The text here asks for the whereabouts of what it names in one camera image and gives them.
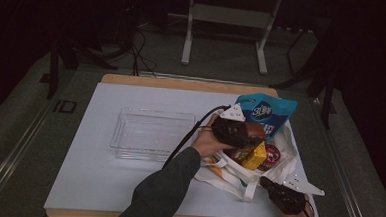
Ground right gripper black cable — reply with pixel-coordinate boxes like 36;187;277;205
300;198;318;217

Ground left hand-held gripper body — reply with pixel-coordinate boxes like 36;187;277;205
209;101;249;149

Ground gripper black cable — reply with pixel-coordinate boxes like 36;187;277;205
300;198;318;217
161;101;232;173

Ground clear plastic tray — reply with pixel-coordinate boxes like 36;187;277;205
108;105;197;166

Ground person's left hand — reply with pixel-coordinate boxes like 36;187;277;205
189;112;236;161

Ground black rectangular floor bracket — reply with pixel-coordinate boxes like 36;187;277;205
53;98;78;114

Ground white metal desk frame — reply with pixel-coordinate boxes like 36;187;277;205
180;0;283;77

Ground yellow drink carton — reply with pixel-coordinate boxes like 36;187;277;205
240;139;269;172

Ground white patterned tote bag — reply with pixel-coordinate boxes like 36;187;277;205
192;105;303;206

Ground red round can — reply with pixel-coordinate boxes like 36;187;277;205
257;143;282;173

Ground blue snack pouch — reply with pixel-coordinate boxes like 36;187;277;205
232;92;300;146

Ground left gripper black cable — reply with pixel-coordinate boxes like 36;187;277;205
161;101;232;173

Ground black floor cables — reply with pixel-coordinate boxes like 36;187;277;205
128;27;160;79

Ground black metal stand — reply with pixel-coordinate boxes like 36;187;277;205
267;26;340;131
45;35;122;105

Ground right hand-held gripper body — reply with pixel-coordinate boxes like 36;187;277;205
263;171;327;217

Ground white table mat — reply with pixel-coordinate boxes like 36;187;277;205
43;79;327;217

